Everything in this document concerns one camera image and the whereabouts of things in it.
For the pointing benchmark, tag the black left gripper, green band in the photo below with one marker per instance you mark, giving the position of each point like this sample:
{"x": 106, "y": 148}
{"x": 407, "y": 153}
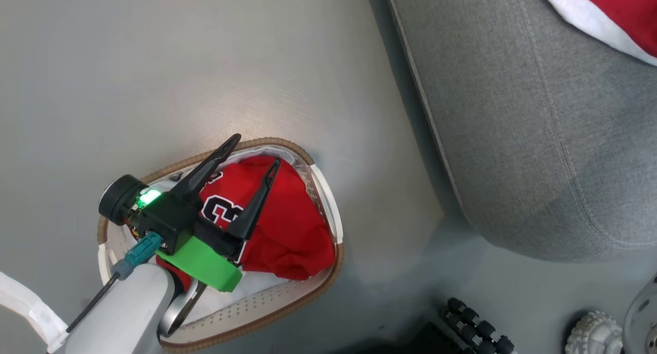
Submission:
{"x": 205, "y": 264}

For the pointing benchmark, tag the white basket with brown rim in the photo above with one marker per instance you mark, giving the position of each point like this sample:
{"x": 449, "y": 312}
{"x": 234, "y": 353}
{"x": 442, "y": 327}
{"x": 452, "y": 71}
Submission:
{"x": 308, "y": 297}

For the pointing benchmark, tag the red jersey with number print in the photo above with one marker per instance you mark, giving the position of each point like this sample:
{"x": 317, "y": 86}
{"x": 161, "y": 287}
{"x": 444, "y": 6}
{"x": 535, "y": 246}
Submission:
{"x": 292, "y": 225}

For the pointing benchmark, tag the black roller wheel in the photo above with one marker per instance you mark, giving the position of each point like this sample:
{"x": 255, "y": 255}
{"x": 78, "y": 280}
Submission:
{"x": 475, "y": 331}

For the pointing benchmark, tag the grey fabric sofa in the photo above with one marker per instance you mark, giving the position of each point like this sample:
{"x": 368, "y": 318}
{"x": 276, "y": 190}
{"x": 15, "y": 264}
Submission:
{"x": 539, "y": 138}

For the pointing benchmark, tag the white ribbed wheel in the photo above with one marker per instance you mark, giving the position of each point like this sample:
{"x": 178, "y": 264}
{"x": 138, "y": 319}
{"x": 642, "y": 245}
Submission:
{"x": 593, "y": 336}

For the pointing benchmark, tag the red and white garment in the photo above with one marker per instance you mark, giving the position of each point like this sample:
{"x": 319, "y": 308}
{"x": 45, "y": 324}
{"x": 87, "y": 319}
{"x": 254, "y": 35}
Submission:
{"x": 621, "y": 10}

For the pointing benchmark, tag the grey round robot joint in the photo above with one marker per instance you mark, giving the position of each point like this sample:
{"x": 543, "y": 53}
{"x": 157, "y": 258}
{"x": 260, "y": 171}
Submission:
{"x": 644, "y": 318}

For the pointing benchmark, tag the black round wrist camera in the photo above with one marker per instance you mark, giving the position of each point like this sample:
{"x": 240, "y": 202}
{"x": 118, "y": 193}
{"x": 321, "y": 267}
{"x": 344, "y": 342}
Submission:
{"x": 119, "y": 199}

